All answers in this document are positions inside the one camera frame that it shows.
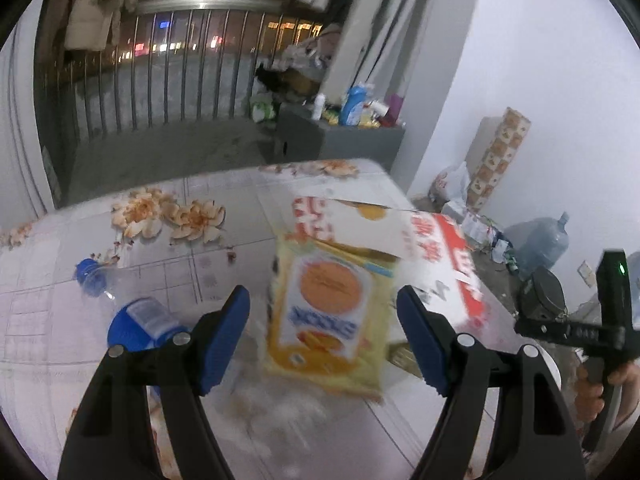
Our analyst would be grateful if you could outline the papers and boxes on floor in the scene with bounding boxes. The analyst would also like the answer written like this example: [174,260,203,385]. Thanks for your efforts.
[442,200,516,261]

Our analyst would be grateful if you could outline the metal balcony railing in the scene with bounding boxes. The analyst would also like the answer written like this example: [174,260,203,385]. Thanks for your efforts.
[35,0,341,151]

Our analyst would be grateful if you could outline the white carton with red print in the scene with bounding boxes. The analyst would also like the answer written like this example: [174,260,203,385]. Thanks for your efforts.
[290,195,488,331]

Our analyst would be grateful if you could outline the clutter pile on balcony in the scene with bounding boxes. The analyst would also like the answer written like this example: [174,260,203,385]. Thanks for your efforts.
[270,22,346,96]

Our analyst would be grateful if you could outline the person's right hand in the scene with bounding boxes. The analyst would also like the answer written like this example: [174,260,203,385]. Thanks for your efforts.
[574,360,607,425]

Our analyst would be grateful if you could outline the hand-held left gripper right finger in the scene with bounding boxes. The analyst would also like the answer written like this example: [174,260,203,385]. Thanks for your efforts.
[396,285,586,480]

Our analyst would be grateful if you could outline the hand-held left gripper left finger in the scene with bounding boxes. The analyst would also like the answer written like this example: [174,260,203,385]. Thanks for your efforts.
[57,285,251,480]

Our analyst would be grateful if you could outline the blue water jug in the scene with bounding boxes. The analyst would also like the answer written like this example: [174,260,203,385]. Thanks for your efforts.
[504,211,571,281]

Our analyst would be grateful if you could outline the beige hanging coat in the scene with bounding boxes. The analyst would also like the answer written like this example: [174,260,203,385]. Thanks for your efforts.
[64,0,140,52]

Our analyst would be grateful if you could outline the white curtain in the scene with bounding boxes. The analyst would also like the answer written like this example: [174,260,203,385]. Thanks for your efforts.
[350,0,481,106]

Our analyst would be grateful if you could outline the white plastic bag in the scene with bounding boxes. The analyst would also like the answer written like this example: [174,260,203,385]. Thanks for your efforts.
[430,162,472,206]

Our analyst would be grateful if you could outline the black pot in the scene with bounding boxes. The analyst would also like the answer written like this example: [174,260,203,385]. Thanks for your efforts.
[517,266,567,322]

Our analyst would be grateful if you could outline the blue lotion bottle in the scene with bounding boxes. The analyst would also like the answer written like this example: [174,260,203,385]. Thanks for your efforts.
[339,82,368,127]

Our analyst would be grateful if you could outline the tall patterned box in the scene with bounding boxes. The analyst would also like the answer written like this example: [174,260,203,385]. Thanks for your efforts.
[467,107,532,213]

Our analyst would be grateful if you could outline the yellow snack packet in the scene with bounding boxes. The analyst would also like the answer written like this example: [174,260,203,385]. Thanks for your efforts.
[264,235,398,401]

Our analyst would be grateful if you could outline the grey cabinet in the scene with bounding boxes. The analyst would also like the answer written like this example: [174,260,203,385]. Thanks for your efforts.
[274,102,406,171]

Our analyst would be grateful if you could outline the plastic bottle with blue label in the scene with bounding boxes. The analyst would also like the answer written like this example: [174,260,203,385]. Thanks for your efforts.
[75,257,193,361]

